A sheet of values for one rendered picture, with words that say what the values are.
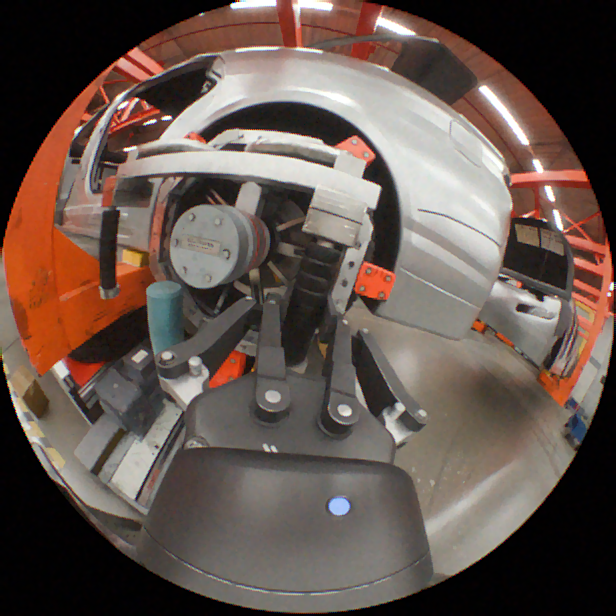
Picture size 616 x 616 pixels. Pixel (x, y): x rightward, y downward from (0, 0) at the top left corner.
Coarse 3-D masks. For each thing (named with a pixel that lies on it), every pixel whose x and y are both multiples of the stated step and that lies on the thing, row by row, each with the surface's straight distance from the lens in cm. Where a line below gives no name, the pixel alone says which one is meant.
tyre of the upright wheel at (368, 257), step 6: (282, 132) 57; (192, 186) 61; (186, 192) 62; (180, 204) 62; (372, 222) 50; (372, 234) 50; (372, 240) 50; (372, 246) 50; (366, 252) 49; (372, 252) 51; (366, 258) 49; (372, 258) 51; (354, 294) 51; (348, 300) 51; (354, 300) 52; (198, 306) 62; (348, 306) 52; (204, 312) 61; (258, 330) 56
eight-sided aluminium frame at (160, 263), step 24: (216, 144) 53; (240, 144) 49; (168, 192) 55; (168, 216) 59; (168, 240) 59; (360, 240) 40; (168, 264) 59; (360, 264) 41; (336, 288) 41; (192, 312) 57
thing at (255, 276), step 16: (192, 192) 60; (224, 192) 72; (272, 208) 51; (272, 224) 51; (288, 224) 50; (272, 240) 55; (272, 256) 51; (256, 272) 52; (192, 288) 62; (224, 288) 57; (208, 304) 61; (224, 304) 65
